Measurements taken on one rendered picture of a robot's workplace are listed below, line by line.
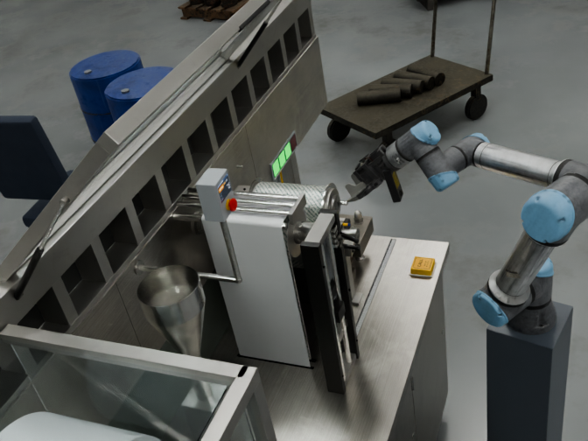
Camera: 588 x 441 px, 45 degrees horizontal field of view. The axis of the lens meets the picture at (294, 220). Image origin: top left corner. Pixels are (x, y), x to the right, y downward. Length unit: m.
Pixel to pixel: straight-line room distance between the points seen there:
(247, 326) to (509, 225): 2.33
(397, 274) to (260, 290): 0.61
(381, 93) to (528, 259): 3.11
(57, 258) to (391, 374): 1.03
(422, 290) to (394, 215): 1.93
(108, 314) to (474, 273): 2.44
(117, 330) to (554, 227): 1.08
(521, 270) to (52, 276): 1.15
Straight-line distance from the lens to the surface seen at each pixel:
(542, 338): 2.25
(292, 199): 1.92
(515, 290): 2.00
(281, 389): 2.16
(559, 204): 1.73
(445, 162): 2.01
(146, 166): 1.89
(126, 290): 1.86
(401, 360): 2.18
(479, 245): 4.04
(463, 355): 3.43
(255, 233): 1.90
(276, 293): 2.02
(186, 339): 1.63
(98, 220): 1.74
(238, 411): 1.21
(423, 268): 2.45
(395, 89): 4.87
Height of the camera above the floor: 2.49
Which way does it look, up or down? 35 degrees down
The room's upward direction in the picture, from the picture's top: 11 degrees counter-clockwise
